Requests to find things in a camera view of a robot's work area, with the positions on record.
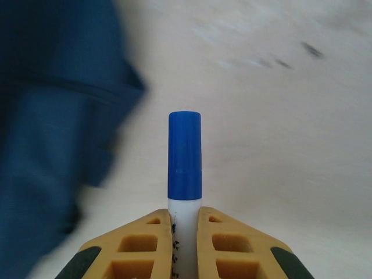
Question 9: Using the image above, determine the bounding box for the navy blue backpack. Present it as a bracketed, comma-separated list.
[0, 0, 151, 277]

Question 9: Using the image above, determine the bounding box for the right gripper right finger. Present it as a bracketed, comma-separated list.
[197, 206, 314, 279]

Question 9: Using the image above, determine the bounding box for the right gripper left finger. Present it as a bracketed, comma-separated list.
[58, 208, 175, 279]

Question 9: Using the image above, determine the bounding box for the white marker with blue cap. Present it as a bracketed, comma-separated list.
[167, 110, 203, 279]

